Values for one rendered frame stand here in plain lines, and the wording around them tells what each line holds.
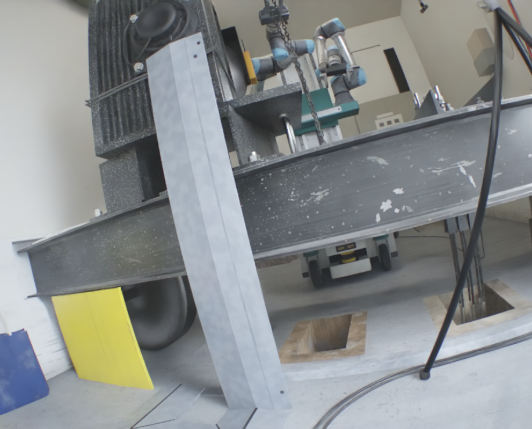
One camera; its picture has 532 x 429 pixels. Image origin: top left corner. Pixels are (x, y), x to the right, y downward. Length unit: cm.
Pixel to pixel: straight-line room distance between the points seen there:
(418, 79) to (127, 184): 396
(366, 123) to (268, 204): 321
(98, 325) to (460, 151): 134
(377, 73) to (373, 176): 367
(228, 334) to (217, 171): 41
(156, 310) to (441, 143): 134
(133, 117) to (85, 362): 104
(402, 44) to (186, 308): 421
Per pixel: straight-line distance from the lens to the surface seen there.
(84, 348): 145
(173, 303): 145
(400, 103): 408
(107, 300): 120
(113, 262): 125
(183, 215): 81
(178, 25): 113
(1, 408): 150
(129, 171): 114
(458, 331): 113
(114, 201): 119
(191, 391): 112
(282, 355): 123
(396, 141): 85
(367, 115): 402
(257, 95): 98
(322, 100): 236
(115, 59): 125
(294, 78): 254
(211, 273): 78
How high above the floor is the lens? 51
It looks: 1 degrees up
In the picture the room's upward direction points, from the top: 14 degrees counter-clockwise
